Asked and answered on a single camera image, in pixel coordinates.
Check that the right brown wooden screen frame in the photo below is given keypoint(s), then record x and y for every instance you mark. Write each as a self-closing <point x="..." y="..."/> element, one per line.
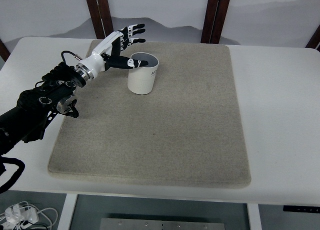
<point x="215" y="15"/>

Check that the white table leg right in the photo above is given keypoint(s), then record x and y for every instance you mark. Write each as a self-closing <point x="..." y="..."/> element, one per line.
<point x="254" y="216"/>

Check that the left brown wooden screen frame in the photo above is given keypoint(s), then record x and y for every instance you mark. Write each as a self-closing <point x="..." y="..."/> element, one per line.
<point x="100" y="15"/>

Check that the beige felt mat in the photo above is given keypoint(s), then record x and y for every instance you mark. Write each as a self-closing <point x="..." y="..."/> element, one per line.
<point x="186" y="132"/>

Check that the grey metal base plate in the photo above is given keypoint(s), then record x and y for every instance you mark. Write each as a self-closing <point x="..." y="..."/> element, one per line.
<point x="143" y="224"/>

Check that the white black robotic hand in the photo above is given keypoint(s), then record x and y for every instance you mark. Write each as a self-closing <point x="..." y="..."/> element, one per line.
<point x="107" y="54"/>

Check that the white table leg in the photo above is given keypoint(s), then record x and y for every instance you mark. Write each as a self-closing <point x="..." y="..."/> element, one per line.
<point x="254" y="216"/>
<point x="67" y="212"/>

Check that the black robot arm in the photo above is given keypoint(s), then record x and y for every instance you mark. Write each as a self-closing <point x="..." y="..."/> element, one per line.
<point x="36" y="108"/>

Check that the black desk control panel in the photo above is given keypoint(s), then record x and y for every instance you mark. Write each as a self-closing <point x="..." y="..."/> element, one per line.
<point x="298" y="208"/>

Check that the brown wooden screen frame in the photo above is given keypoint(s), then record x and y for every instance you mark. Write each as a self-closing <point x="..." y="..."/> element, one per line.
<point x="100" y="15"/>
<point x="215" y="15"/>

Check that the white table leg left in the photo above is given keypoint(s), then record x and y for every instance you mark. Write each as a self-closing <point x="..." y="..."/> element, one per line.
<point x="67" y="212"/>

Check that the white charger with cables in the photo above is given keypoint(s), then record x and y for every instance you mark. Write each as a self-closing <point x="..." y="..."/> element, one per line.
<point x="24" y="215"/>

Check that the white ribbed cup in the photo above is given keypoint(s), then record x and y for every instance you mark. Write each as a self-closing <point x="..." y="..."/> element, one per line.
<point x="141" y="80"/>

